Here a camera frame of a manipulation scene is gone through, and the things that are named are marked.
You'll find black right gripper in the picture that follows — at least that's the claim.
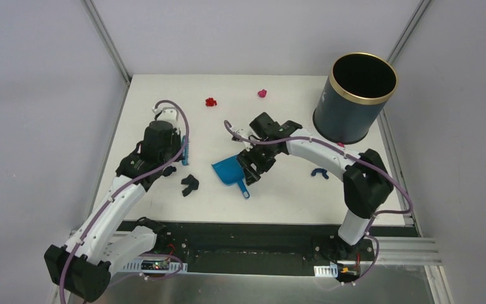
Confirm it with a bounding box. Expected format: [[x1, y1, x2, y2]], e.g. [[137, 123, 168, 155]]
[[236, 138, 280, 185]]

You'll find blue plastic dustpan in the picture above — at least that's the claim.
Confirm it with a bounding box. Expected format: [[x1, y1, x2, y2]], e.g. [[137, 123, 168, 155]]
[[211, 155, 250, 200]]

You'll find blue hand brush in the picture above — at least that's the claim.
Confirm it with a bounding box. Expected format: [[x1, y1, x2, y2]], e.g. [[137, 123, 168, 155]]
[[181, 136, 189, 166]]

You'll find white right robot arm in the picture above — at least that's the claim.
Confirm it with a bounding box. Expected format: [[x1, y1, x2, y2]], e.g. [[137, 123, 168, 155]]
[[224, 112, 394, 260]]

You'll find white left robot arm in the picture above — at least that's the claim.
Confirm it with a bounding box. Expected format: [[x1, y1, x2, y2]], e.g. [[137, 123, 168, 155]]
[[44, 118, 184, 303]]

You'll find small black paper scrap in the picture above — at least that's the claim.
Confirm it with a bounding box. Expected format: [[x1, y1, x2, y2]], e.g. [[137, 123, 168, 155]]
[[162, 166, 177, 177]]

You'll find large black paper scrap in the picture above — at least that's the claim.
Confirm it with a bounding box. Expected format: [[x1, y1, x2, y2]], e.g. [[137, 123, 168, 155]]
[[180, 174, 199, 197]]

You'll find red paper scrap top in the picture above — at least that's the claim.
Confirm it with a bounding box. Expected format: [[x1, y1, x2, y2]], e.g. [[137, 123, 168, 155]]
[[205, 98, 218, 107]]

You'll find blue paper scrap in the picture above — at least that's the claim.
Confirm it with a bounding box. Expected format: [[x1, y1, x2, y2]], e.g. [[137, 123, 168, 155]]
[[311, 168, 329, 179]]

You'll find small pink paper scrap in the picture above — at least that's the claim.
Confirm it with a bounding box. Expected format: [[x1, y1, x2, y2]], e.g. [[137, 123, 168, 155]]
[[257, 89, 267, 98]]

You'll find dark bin with gold rim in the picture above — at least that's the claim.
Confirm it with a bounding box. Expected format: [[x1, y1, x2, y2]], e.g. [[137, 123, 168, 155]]
[[313, 53, 399, 144]]

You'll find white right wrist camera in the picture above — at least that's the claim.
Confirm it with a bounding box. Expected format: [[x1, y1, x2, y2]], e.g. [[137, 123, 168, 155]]
[[230, 128, 254, 151]]

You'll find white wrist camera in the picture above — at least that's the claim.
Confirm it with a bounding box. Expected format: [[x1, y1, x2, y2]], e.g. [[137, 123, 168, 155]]
[[230, 128, 254, 151], [152, 106, 180, 125]]

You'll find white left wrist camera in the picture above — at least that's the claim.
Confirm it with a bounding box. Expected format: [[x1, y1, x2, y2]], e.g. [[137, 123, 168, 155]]
[[152, 106, 180, 125]]

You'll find black mounting base plate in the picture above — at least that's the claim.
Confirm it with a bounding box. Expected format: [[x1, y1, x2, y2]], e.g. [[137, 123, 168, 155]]
[[153, 222, 375, 276]]

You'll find left white slotted cable duct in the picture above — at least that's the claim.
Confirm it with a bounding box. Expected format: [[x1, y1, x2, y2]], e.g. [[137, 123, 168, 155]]
[[119, 258, 187, 274]]

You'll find white slotted cable duct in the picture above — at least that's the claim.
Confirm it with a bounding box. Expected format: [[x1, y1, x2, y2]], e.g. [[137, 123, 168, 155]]
[[313, 263, 339, 278], [119, 258, 187, 274]]

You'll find right white slotted cable duct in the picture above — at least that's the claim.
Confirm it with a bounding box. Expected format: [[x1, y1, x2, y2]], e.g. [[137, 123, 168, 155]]
[[313, 263, 339, 278]]

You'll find aluminium frame rail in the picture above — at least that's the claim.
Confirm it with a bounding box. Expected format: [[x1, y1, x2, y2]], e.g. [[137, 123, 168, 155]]
[[63, 229, 442, 267]]

